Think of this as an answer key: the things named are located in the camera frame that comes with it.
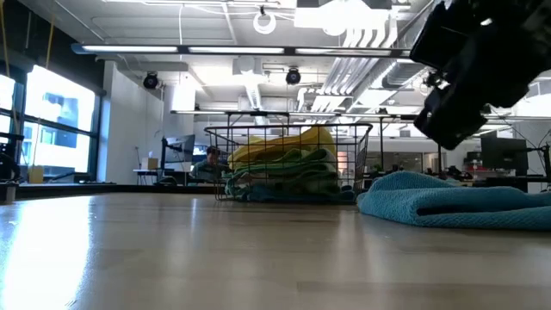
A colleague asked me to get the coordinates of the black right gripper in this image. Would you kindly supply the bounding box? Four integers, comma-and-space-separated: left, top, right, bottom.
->
408, 0, 551, 109

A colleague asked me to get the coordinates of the teal blue microfiber towel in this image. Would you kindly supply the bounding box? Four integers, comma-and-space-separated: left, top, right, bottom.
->
356, 170, 551, 232

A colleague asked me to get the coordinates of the lime green fluffy towel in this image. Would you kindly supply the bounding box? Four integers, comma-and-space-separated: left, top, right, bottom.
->
234, 148, 337, 174

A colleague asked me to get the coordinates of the yellow microfiber towel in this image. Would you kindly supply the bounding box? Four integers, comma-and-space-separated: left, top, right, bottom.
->
226, 126, 337, 170

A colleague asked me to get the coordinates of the black computer monitor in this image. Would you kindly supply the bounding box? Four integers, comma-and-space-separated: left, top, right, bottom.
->
160, 133, 197, 175
480, 136, 529, 171

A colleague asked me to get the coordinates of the black metal stand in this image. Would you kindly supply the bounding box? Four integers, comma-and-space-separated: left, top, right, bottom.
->
226, 110, 290, 130
377, 113, 445, 174

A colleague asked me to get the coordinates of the round white ceiling lamp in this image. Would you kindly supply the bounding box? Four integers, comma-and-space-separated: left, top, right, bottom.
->
252, 10, 277, 35

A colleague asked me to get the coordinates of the person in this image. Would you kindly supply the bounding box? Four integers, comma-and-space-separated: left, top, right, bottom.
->
190, 145, 227, 183

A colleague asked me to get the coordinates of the white desk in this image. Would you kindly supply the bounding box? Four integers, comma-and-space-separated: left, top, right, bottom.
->
132, 168, 191, 187

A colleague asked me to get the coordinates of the large window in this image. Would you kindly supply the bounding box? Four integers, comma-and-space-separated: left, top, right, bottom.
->
0, 64, 102, 178

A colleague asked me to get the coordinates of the yellow box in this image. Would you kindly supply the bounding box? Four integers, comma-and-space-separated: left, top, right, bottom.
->
27, 164, 46, 185

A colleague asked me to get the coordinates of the black chair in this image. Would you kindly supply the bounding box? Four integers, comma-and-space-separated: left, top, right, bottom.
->
0, 131, 25, 204

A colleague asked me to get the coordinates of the black ceiling camera rig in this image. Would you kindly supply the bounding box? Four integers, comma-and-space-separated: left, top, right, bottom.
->
424, 71, 444, 90

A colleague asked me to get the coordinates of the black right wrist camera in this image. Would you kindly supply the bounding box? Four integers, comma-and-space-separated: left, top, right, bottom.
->
412, 85, 490, 151

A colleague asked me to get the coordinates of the silver ceiling air duct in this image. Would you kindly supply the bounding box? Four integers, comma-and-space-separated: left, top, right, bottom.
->
360, 55, 431, 90

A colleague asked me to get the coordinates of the long ceiling light rail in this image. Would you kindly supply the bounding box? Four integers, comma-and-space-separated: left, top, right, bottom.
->
71, 41, 414, 59

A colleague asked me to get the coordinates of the wire basket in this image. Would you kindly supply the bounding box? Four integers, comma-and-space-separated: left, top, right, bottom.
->
203, 123, 374, 202

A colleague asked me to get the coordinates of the black aluminium table frame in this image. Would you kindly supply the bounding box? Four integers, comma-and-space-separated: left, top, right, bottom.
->
18, 182, 220, 195

